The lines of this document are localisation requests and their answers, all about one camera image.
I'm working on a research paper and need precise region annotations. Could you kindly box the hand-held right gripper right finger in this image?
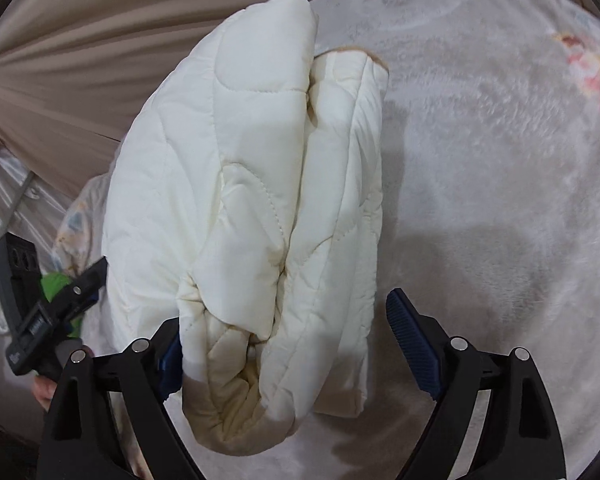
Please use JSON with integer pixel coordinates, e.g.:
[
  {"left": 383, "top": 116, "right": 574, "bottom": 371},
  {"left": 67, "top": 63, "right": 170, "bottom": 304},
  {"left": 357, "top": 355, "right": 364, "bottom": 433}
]
[{"left": 386, "top": 287, "right": 568, "bottom": 480}]

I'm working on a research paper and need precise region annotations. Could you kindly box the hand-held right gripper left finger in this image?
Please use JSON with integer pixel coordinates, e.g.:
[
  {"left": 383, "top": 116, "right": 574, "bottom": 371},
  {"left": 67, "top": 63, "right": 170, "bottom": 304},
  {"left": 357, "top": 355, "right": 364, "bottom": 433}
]
[{"left": 40, "top": 317, "right": 203, "bottom": 480}]

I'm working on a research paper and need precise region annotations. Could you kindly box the beige curtain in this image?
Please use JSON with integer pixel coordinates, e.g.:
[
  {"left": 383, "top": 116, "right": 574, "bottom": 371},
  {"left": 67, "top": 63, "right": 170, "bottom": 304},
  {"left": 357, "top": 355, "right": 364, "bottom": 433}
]
[{"left": 0, "top": 0, "right": 421, "bottom": 201}]

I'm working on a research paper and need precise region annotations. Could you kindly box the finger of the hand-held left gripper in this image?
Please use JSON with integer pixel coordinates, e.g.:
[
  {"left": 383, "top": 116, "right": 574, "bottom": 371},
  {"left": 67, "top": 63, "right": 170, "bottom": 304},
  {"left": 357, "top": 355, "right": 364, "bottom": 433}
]
[{"left": 55, "top": 256, "right": 108, "bottom": 321}]

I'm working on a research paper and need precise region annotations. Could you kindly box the cream quilted blanket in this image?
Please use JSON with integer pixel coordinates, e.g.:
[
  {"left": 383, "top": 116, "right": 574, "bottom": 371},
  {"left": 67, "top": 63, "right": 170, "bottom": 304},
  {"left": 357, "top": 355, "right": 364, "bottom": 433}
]
[{"left": 101, "top": 0, "right": 390, "bottom": 451}]

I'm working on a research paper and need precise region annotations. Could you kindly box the floral fleece blanket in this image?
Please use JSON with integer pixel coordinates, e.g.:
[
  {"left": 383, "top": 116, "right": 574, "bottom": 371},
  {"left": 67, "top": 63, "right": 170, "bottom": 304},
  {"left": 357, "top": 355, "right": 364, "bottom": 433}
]
[{"left": 55, "top": 0, "right": 600, "bottom": 480}]

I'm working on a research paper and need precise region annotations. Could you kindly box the person's left hand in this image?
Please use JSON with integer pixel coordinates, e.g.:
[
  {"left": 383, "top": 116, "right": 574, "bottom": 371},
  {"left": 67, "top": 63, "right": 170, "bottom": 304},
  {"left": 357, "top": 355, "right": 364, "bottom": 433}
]
[{"left": 31, "top": 375, "right": 60, "bottom": 411}]

